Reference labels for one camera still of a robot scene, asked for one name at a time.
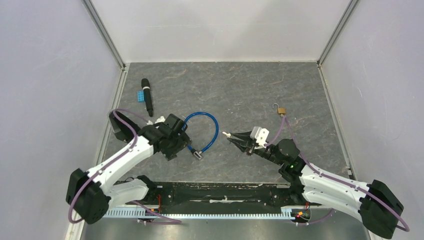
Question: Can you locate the brass padlock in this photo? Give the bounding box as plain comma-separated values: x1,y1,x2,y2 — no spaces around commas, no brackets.
272,103,287,116

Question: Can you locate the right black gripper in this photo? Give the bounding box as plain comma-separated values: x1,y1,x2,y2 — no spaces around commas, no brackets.
227,130,284,166

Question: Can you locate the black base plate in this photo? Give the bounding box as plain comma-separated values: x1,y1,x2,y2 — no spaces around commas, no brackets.
139,182,307,214

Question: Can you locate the blue cable lock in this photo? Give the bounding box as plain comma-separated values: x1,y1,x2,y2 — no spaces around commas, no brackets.
183,111,220,160

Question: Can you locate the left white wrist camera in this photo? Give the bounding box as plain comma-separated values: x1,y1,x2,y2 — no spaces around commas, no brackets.
147,116,166,125

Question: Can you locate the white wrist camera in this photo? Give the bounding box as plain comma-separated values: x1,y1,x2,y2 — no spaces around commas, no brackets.
250,126,270,149
147,116,166,125

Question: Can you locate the blue toy brick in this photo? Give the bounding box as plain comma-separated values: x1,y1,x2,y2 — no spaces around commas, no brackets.
137,91,145,103

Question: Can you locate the slotted cable duct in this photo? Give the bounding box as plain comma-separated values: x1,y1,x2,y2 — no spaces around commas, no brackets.
103,205,311,221

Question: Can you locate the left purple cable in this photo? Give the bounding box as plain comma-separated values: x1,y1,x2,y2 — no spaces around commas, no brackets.
67,108,157,224

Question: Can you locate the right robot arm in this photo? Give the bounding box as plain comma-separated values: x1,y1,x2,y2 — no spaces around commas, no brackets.
226,127,404,239

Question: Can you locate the black microphone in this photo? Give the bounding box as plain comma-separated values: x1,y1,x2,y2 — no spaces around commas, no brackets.
141,78,154,117

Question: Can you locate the small key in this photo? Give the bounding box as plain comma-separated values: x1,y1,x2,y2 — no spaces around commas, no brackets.
222,131,231,138

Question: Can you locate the purple cable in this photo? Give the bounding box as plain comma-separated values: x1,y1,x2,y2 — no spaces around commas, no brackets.
264,114,411,233
67,108,157,224

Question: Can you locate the black wedge cover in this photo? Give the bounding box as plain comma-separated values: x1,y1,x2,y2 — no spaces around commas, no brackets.
108,110,141,143

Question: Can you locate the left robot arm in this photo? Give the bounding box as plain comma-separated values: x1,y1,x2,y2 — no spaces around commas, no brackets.
65,109,191,224

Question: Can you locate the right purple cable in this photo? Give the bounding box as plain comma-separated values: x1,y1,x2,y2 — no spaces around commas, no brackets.
264,114,411,233

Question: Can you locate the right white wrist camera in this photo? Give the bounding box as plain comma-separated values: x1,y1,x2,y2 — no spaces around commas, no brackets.
250,126,270,149

